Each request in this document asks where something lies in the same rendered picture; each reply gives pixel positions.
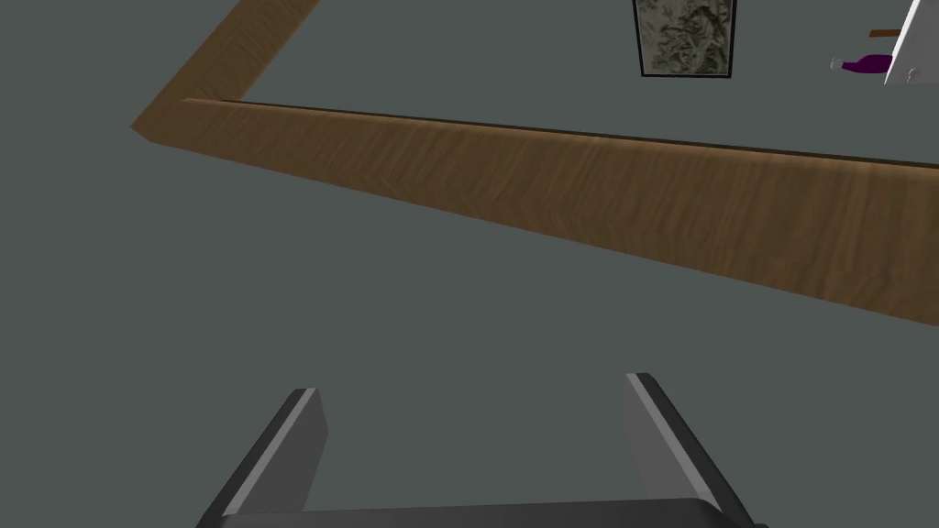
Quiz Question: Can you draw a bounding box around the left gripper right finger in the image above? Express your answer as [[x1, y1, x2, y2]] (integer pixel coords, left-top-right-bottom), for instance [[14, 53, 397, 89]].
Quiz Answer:
[[623, 372, 757, 525]]

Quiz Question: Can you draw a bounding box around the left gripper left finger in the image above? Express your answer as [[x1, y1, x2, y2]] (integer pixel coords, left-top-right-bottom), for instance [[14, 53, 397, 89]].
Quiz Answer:
[[196, 387, 329, 528]]

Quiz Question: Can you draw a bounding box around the black framed wall picture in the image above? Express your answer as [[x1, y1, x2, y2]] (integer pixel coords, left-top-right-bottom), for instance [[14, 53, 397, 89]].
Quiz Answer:
[[632, 0, 738, 79]]

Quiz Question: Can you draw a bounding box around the purple bottle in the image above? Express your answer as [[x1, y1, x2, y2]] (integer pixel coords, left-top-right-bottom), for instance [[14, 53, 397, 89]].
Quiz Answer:
[[830, 54, 895, 75]]

